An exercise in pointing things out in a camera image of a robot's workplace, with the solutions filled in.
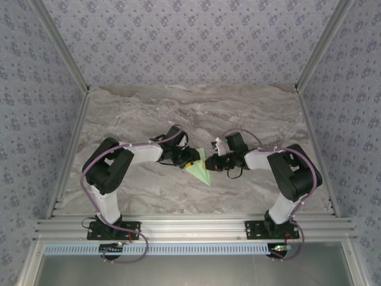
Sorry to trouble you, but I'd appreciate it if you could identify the grey metal sheet panel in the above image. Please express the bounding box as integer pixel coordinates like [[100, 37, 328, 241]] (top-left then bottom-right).
[[32, 241, 358, 286]]

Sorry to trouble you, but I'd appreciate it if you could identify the aluminium frame bar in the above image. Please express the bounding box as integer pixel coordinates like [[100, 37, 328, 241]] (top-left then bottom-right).
[[16, 240, 46, 286], [342, 240, 371, 286]]

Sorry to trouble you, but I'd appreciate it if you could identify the small adapter circuit board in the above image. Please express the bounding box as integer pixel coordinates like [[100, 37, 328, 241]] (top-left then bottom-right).
[[99, 242, 124, 254], [267, 243, 294, 257]]

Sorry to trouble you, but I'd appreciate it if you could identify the aluminium mounting rail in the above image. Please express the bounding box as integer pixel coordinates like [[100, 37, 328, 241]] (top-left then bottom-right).
[[32, 216, 358, 243]]

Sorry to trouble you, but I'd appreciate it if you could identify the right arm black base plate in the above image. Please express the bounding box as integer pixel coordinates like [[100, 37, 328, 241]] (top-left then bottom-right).
[[243, 220, 300, 241]]

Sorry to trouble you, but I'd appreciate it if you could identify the light green paper sheet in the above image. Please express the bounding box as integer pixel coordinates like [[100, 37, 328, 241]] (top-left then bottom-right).
[[186, 148, 213, 187]]

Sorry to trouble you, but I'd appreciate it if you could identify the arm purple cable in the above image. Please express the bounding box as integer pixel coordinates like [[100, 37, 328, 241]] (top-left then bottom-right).
[[223, 128, 324, 263], [80, 125, 186, 265]]

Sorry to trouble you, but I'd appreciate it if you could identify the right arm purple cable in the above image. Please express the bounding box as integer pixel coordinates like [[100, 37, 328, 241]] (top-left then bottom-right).
[[223, 128, 324, 263]]

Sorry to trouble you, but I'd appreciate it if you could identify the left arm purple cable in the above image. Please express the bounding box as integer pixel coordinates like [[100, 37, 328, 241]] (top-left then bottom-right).
[[80, 125, 186, 265]]

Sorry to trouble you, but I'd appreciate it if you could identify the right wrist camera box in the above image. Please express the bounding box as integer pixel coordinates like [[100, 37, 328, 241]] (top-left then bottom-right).
[[211, 136, 228, 157]]

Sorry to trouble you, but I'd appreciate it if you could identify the aluminium table side rail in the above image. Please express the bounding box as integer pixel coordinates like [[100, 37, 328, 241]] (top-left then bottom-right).
[[46, 89, 92, 220], [295, 89, 342, 219]]

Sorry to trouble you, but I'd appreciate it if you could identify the aluminium frame post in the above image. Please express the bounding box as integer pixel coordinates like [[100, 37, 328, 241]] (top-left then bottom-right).
[[29, 0, 90, 94], [294, 0, 357, 94]]

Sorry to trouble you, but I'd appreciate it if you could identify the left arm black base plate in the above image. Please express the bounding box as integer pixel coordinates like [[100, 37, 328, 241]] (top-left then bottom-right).
[[86, 220, 142, 241]]

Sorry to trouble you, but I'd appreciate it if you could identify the pale blue slotted cable duct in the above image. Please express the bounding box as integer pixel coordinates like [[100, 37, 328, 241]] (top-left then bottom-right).
[[43, 242, 270, 256]]

